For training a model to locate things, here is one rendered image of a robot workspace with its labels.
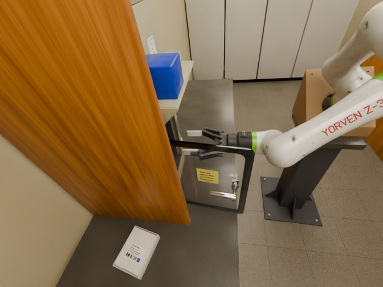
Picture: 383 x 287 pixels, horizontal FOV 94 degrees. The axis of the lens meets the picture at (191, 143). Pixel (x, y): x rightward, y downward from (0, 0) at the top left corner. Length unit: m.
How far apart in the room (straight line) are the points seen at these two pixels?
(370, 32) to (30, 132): 0.99
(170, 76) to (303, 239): 1.79
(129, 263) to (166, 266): 0.14
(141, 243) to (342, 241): 1.70
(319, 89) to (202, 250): 1.10
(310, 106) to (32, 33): 1.24
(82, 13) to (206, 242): 0.81
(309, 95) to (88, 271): 1.42
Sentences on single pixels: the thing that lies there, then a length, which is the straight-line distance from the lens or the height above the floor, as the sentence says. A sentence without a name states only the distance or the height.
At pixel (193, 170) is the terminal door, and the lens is 0.63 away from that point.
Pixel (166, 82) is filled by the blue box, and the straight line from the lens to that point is 0.49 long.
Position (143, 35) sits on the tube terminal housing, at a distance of 0.62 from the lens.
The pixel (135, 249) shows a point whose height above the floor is 0.98.
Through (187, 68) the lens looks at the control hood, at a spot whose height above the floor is 1.51.
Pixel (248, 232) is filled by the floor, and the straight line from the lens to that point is 1.89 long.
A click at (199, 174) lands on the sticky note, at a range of 0.64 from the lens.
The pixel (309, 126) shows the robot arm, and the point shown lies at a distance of 0.66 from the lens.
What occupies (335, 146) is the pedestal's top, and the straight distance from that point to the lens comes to 1.35.
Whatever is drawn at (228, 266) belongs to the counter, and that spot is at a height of 0.94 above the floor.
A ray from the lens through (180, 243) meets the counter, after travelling 0.87.
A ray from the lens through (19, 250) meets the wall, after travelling 0.90.
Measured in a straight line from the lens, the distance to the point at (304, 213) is 2.08.
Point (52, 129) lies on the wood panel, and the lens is 0.59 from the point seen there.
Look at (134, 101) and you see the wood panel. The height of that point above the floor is 1.58.
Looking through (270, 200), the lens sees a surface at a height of 0.01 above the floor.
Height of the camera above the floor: 1.76
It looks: 44 degrees down
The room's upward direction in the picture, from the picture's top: 9 degrees counter-clockwise
